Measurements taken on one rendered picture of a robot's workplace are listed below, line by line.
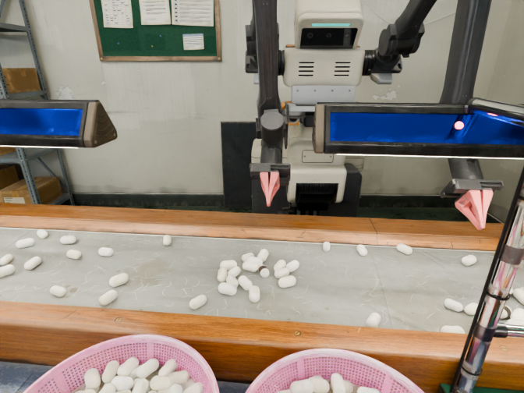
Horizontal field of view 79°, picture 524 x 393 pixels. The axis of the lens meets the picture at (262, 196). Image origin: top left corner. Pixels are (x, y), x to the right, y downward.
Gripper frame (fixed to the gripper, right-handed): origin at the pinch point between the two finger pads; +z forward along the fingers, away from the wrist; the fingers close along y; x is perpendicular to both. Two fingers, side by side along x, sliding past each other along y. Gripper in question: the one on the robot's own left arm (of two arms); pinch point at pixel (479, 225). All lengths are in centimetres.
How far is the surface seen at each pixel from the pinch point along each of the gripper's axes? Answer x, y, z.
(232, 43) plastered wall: 86, -87, -180
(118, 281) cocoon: 1, -74, 16
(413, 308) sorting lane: 1.6, -15.1, 17.2
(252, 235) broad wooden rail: 15, -49, -1
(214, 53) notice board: 89, -100, -173
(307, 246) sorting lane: 14.3, -34.4, 1.5
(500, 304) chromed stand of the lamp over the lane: -20.1, -12.8, 20.1
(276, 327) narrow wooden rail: -6.4, -40.6, 23.3
